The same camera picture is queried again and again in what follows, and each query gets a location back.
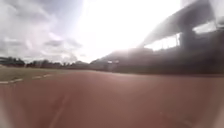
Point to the red running track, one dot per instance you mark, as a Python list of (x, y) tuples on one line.
[(110, 100)]

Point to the row of trees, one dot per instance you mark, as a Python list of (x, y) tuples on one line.
[(43, 63)]

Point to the roofed grandstand building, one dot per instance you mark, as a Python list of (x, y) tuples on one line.
[(186, 50)]

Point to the grass field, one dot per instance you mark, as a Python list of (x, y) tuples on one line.
[(23, 72)]

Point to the pale stone kerb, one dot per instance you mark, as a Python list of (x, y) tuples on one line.
[(13, 80)]

